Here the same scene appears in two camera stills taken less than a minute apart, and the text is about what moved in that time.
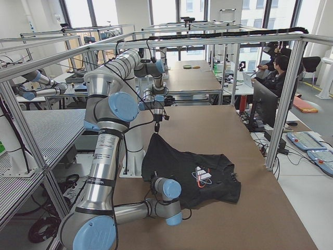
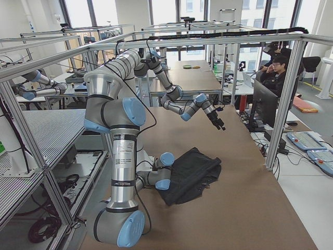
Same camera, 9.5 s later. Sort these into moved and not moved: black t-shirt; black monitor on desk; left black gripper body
Moved: black t-shirt; left black gripper body
Not moved: black monitor on desk
